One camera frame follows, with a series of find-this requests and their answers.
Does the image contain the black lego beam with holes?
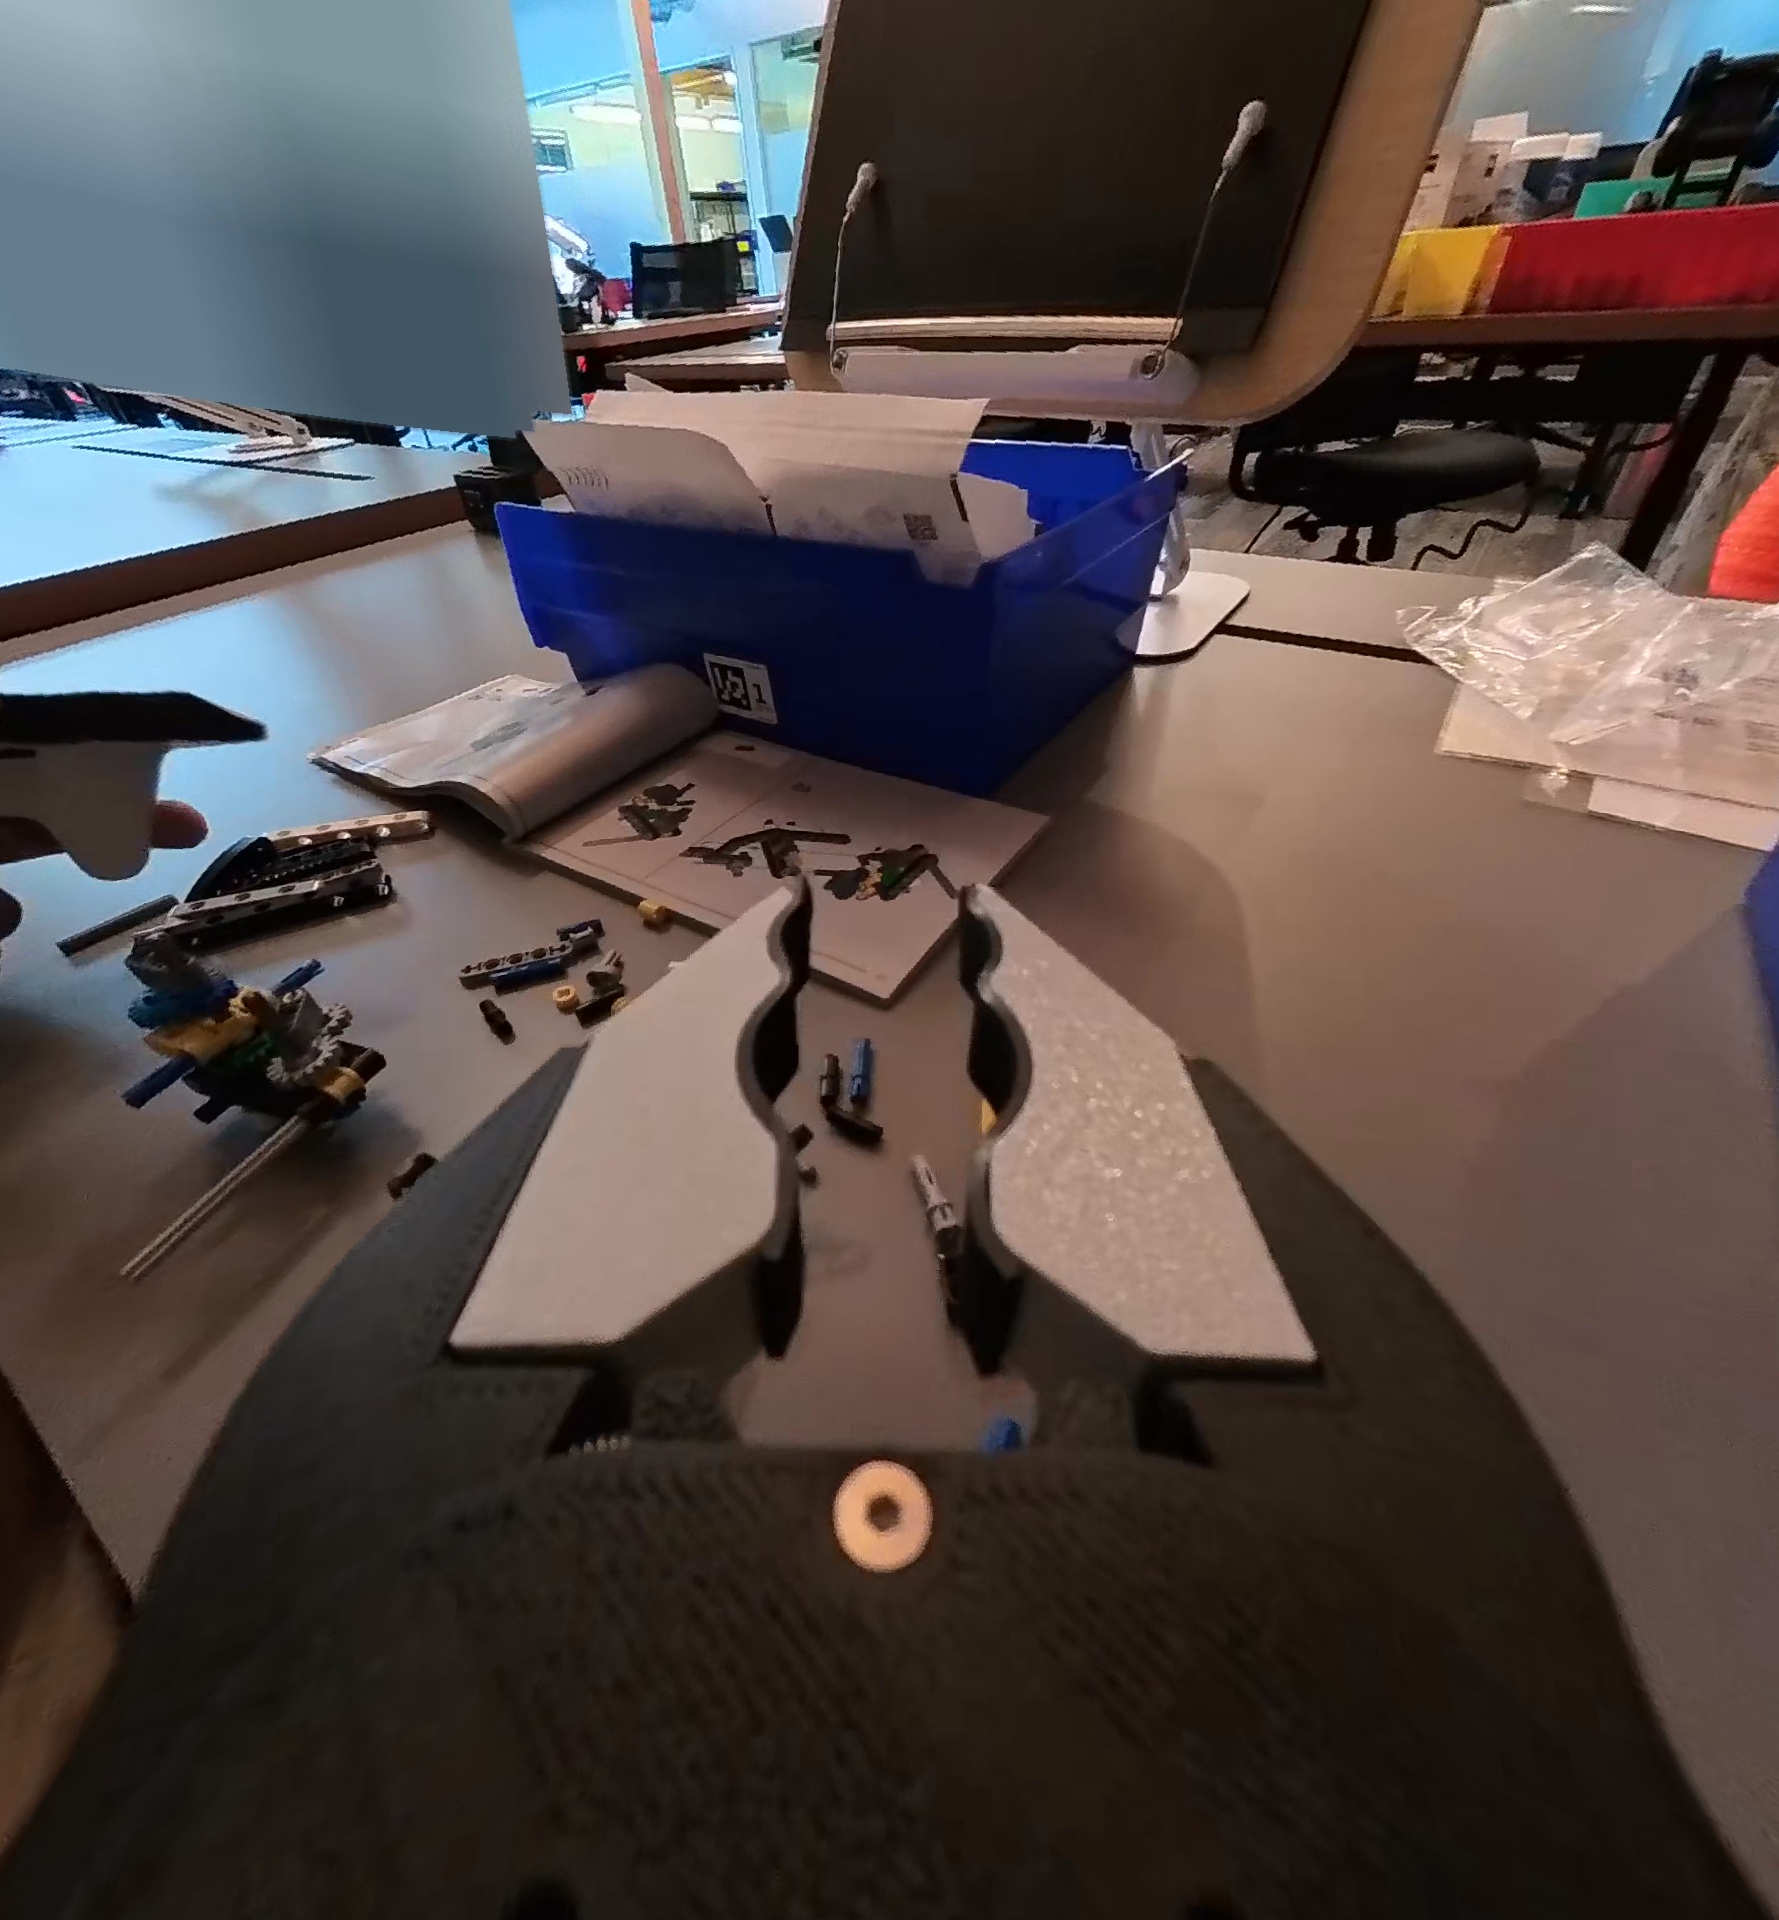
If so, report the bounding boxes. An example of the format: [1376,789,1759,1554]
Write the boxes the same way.
[192,878,398,949]

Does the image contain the brown work table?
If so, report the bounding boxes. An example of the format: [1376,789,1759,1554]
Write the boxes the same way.
[1347,297,1779,571]

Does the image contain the clear plastic bag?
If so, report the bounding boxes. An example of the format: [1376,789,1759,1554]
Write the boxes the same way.
[1395,539,1779,785]

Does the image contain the red storage bin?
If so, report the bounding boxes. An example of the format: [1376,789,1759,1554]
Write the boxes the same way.
[1474,195,1779,316]

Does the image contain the lego instruction booklet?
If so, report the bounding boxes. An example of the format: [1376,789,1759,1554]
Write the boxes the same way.
[311,664,1056,1006]

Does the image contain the computer monitor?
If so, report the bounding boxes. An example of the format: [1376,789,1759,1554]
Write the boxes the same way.
[777,0,1486,438]

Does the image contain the yellow storage bin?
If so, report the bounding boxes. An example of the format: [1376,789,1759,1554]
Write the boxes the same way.
[1372,224,1509,320]

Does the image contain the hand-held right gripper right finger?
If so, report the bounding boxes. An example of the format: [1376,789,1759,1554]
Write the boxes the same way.
[957,883,1324,1380]

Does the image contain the white paper sheet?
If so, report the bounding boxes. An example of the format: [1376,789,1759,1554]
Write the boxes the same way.
[1431,601,1779,858]

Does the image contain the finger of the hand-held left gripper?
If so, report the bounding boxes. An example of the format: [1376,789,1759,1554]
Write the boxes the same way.
[0,665,269,749]
[0,736,174,885]

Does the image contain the light grey lego pin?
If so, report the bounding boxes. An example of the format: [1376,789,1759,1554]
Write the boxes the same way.
[907,1151,968,1264]

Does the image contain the white papers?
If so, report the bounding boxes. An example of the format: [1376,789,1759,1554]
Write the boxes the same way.
[524,383,1039,587]

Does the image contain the silver monitor stand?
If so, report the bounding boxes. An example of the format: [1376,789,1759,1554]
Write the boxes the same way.
[1122,423,1254,664]

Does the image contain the short white lego beam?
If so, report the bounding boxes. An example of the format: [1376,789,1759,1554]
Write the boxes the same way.
[168,861,384,929]

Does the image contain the black curved lego liftarm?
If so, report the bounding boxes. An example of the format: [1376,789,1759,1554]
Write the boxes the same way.
[187,833,387,908]

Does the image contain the lego gear assembly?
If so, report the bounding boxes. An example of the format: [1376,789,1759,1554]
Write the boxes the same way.
[121,937,384,1129]

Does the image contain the long white lego beam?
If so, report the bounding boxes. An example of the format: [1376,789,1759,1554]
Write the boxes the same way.
[248,808,436,861]

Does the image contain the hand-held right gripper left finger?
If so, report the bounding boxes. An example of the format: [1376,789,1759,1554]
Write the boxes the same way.
[446,878,819,1363]

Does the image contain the long thin grey lego axle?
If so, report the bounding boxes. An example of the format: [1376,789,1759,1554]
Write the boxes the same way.
[120,1113,309,1281]

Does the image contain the black office chair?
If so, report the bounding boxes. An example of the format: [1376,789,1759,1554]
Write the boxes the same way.
[1222,423,1547,570]

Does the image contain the long black lego beam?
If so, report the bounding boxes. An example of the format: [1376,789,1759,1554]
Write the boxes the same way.
[53,893,180,960]

